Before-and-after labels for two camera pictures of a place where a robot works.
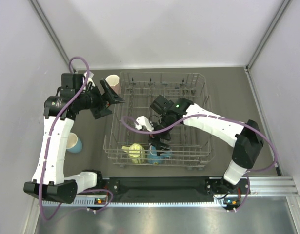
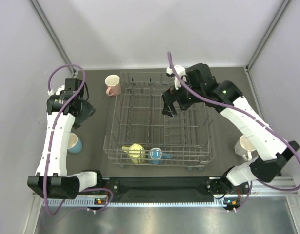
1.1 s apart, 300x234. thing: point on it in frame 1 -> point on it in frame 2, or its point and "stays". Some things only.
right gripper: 155,140 -> 169,97
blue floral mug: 153,158 stays
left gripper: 101,109 -> 88,110
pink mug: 113,80 stays
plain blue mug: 74,144 stays
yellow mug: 136,152 stays
